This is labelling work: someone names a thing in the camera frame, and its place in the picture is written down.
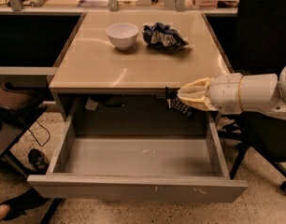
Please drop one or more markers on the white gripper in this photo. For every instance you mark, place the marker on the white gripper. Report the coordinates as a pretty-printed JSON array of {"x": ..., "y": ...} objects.
[{"x": 224, "y": 93}]

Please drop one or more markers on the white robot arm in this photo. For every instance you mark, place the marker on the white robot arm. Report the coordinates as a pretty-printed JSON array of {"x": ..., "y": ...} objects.
[{"x": 265, "y": 94}]

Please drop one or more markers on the open grey top drawer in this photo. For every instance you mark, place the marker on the open grey top drawer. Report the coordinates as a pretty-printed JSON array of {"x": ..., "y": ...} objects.
[{"x": 137, "y": 149}]

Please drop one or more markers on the beige topped drawer cabinet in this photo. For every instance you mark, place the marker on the beige topped drawer cabinet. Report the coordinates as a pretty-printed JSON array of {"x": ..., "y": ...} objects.
[{"x": 92, "y": 65}]

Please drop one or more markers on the crumpled blue chip bag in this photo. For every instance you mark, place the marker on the crumpled blue chip bag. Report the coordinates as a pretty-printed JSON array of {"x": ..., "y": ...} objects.
[{"x": 162, "y": 36}]

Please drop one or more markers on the white ceramic bowl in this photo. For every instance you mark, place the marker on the white ceramic bowl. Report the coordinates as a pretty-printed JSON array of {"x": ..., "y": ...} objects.
[{"x": 122, "y": 35}]

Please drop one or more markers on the black office chair right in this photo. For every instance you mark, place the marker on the black office chair right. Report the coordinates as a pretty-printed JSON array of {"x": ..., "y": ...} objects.
[{"x": 259, "y": 48}]

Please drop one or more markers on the brown seat chair left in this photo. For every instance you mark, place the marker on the brown seat chair left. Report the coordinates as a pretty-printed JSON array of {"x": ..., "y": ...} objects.
[{"x": 19, "y": 110}]

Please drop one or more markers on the person's foot in black sandal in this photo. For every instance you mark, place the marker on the person's foot in black sandal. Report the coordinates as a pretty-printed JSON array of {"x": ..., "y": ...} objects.
[{"x": 17, "y": 206}]

